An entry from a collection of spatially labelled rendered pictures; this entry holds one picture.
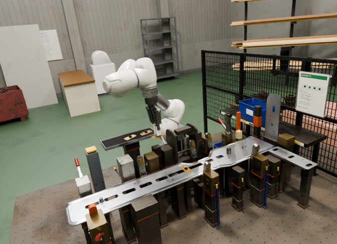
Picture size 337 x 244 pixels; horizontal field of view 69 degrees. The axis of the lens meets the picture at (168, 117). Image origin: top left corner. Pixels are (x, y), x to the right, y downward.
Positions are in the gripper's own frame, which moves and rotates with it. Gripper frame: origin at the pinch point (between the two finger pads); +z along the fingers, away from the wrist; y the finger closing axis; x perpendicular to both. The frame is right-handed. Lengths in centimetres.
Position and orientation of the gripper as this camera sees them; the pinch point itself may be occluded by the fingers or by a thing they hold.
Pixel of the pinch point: (157, 129)
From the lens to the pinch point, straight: 144.7
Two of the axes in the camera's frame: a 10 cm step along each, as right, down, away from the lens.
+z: 1.6, 9.3, 3.3
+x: 8.0, -3.2, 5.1
